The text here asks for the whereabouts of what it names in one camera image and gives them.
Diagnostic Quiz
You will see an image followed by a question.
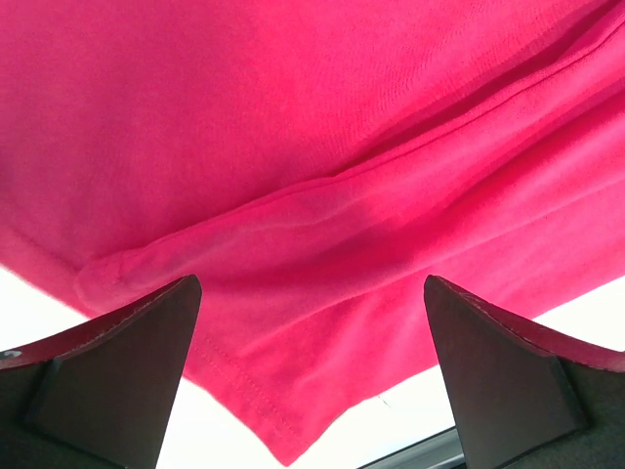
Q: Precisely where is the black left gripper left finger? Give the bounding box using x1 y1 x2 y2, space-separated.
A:
1 276 201 468

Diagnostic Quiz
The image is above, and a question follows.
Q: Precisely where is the pink t shirt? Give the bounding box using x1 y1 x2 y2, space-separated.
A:
1 1 624 464

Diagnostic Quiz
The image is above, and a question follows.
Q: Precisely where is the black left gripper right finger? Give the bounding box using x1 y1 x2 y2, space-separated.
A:
424 276 624 468

